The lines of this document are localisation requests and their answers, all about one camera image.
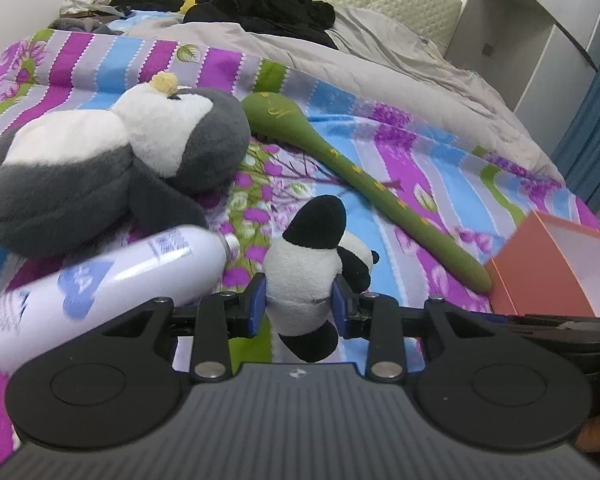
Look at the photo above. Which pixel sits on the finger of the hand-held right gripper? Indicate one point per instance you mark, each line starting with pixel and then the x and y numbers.
pixel 535 321

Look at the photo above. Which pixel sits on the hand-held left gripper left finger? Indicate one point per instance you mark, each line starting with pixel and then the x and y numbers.
pixel 256 305

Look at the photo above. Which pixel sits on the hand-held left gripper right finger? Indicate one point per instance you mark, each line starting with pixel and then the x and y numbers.
pixel 341 310

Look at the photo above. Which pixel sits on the orange cardboard box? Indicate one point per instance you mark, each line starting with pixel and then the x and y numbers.
pixel 535 275

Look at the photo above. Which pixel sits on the black white panda plush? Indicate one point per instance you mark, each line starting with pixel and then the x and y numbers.
pixel 300 270

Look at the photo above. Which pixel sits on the green massage hammer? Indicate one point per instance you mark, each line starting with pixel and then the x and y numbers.
pixel 370 185

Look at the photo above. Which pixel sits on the white spray bottle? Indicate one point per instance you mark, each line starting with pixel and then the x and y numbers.
pixel 130 280

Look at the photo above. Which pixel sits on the striped floral bed sheet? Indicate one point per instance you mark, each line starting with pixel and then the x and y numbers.
pixel 430 195

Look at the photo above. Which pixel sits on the blue curtain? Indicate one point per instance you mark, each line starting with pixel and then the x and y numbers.
pixel 592 150

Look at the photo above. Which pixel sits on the grey white penguin plush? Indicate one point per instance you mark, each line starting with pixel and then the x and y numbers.
pixel 105 170

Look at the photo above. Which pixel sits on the grey duvet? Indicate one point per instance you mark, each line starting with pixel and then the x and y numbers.
pixel 405 75

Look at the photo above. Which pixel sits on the small wardrobe side socket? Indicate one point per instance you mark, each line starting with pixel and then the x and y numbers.
pixel 488 50

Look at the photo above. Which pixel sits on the grey wardrobe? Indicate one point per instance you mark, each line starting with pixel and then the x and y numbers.
pixel 525 30

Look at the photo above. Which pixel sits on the large black clothes pile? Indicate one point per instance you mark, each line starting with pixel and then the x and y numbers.
pixel 260 0

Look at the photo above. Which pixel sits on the beige quilted headboard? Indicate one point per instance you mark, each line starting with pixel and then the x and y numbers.
pixel 390 5

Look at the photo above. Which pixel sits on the light blue cloth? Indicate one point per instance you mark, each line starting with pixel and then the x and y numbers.
pixel 140 16

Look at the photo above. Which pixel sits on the dark grey cloth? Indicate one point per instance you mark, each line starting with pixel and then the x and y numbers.
pixel 80 25

